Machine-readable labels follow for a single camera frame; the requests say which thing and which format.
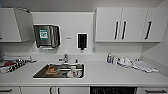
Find white plate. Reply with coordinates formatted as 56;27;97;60
67;69;84;79

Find black wall soap dispenser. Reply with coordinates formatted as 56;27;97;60
76;32;89;52

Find white upper cabinet small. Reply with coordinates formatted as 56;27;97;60
0;7;35;44

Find stainless steel sink basin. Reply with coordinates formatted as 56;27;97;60
32;63;86;80

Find small grey wall label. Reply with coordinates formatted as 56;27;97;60
65;36;73;41

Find stainless steel dishwasher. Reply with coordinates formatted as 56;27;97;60
89;86;139;94

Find white wall outlet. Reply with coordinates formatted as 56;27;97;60
91;46;97;54

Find steel paper towel dispenser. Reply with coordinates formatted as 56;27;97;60
32;24;62;51

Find white cup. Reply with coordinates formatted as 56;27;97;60
70;66;79;78

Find black cabinet door handle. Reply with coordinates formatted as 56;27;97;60
121;20;128;41
113;20;120;41
144;20;153;41

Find chrome sink faucet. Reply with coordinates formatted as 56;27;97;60
58;53;70;65

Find white upper cabinet black handles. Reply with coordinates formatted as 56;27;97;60
94;6;168;44

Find blue dish soap bottle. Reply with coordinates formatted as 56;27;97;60
106;52;113;64

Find small white bottle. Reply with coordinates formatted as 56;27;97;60
112;56;118;66

